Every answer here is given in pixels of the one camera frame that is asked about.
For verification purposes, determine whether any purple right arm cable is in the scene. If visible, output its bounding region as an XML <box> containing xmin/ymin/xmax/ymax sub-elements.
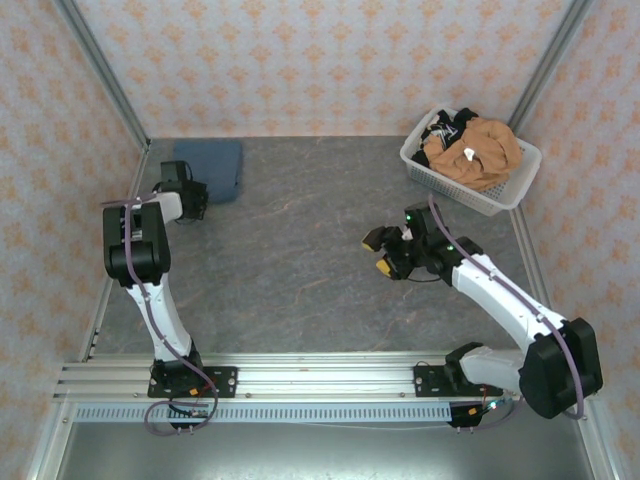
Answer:
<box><xmin>427</xmin><ymin>193</ymin><xmax>586</xmax><ymax>432</ymax></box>

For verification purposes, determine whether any shiny metal panel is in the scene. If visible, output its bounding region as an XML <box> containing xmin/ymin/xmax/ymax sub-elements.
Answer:
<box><xmin>29</xmin><ymin>399</ymin><xmax>621</xmax><ymax>480</ymax></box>

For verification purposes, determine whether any white plastic basket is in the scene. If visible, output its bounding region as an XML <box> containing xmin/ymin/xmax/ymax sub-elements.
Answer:
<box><xmin>398</xmin><ymin>103</ymin><xmax>544</xmax><ymax>218</ymax></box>

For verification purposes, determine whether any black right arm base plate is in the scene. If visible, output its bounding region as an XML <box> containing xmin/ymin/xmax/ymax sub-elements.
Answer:
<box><xmin>413</xmin><ymin>364</ymin><xmax>504</xmax><ymax>400</ymax></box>

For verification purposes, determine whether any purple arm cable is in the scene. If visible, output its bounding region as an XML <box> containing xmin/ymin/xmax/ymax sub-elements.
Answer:
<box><xmin>99</xmin><ymin>197</ymin><xmax>221</xmax><ymax>436</ymax></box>
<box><xmin>427</xmin><ymin>193</ymin><xmax>586</xmax><ymax>432</ymax></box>

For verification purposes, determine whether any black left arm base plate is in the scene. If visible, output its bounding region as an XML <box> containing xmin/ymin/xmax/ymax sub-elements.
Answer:
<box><xmin>147</xmin><ymin>366</ymin><xmax>239</xmax><ymax>400</ymax></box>

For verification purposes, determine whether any slotted grey cable tray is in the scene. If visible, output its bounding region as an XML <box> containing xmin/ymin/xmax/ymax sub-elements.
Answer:
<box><xmin>74</xmin><ymin>402</ymin><xmax>454</xmax><ymax>424</ymax></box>

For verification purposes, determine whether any aluminium corner post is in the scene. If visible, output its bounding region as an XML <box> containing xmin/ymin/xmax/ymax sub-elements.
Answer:
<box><xmin>52</xmin><ymin>0</ymin><xmax>152</xmax><ymax>151</ymax></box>
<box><xmin>507</xmin><ymin>0</ymin><xmax>595</xmax><ymax>135</ymax></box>

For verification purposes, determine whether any black printed t-shirt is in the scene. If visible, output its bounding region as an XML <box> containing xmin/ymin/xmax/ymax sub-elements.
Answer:
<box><xmin>410</xmin><ymin>107</ymin><xmax>480</xmax><ymax>169</ymax></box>

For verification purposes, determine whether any aluminium mounting beam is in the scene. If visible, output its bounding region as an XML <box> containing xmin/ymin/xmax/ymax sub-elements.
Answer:
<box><xmin>52</xmin><ymin>352</ymin><xmax>601</xmax><ymax>401</ymax></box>

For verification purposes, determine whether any blue t-shirt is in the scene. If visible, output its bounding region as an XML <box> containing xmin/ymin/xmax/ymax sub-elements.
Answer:
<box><xmin>172</xmin><ymin>139</ymin><xmax>245</xmax><ymax>205</ymax></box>

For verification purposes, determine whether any tan t-shirt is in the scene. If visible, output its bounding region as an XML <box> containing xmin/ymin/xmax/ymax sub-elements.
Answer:
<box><xmin>423</xmin><ymin>116</ymin><xmax>525</xmax><ymax>192</ymax></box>

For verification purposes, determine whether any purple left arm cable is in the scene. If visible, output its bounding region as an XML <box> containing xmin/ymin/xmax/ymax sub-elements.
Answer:
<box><xmin>99</xmin><ymin>197</ymin><xmax>221</xmax><ymax>436</ymax></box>

